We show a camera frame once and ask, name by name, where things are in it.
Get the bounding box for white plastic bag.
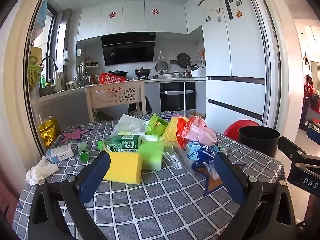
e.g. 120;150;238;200
110;114;146;137

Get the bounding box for black cooking pot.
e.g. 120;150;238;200
135;67;151;76

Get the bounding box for beige wooden cart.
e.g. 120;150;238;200
85;80;147;122

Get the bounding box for white blue carton box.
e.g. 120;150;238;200
45;144;74;164

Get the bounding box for black range hood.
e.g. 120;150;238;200
101;32;156;66

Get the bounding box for yellow sponge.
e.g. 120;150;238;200
103;152;142;185

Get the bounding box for blue snack wrapper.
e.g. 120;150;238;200
187;141;229;167

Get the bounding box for red plastic bag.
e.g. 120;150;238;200
176;116;198;149

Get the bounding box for red plastic basket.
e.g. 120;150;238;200
100;73;126;85

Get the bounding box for clear plastic zip bag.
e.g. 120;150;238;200
163;145;195;176

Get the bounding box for white refrigerator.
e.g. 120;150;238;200
201;0;266;133

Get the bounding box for red stool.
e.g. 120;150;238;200
223;120;259;141

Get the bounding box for green sponge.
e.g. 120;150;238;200
137;141;164;171

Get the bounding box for gold foil bag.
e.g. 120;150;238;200
38;115;61;148

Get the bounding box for grey checked tablecloth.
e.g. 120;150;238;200
12;120;284;239

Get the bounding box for small green bottle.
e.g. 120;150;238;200
78;141;89;162

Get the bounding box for black trash bin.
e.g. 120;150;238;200
238;126;280;158

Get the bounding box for yellow foam net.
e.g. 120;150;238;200
162;116;189;142

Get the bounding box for white upper cabinets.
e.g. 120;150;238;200
77;1;189;41

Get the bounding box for black built-in oven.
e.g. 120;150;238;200
159;82;196;112

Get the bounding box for white rice cooker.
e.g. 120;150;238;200
191;65;206;78

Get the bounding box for pink plastic bag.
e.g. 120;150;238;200
182;116;217;146

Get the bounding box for green yellow basket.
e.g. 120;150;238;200
28;65;43;90

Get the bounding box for black kitchen faucet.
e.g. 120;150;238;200
40;56;58;82

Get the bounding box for crumpled white tissue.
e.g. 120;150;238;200
25;156;59;186

